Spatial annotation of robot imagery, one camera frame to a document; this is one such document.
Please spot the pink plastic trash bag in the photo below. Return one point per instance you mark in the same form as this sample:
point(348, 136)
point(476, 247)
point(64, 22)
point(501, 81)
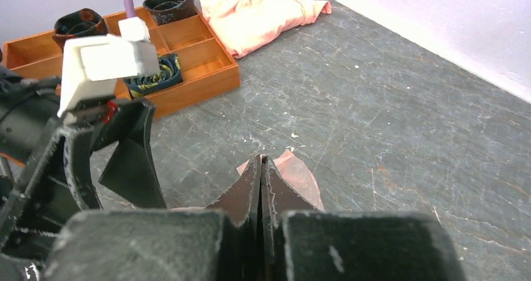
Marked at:
point(296, 175)

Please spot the blue yellow rolled tie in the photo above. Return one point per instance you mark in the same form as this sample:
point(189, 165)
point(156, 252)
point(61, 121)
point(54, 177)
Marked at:
point(169, 75)

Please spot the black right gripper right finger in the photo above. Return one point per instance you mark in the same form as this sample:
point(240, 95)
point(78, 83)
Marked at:
point(303, 243)

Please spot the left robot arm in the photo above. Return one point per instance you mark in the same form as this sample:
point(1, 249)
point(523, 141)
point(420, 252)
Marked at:
point(56, 182)

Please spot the orange wooden divided tray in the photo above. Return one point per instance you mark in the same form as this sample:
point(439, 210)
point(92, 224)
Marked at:
point(207, 68)

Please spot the black red rolled tie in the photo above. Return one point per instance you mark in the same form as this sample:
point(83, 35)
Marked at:
point(82, 23)

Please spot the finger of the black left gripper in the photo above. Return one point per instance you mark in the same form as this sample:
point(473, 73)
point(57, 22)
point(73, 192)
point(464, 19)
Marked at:
point(130, 171)
point(77, 171)

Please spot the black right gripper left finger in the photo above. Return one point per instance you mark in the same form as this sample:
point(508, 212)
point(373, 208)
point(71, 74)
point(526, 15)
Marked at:
point(218, 242)

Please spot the salmon pink cloth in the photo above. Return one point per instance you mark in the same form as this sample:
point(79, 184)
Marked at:
point(244, 26)

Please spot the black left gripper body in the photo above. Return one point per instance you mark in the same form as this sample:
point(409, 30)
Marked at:
point(36, 206)

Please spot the black grey rolled tie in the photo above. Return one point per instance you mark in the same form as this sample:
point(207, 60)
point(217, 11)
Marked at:
point(169, 11)

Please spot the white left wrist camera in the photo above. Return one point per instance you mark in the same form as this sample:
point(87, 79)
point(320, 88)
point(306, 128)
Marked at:
point(92, 64)

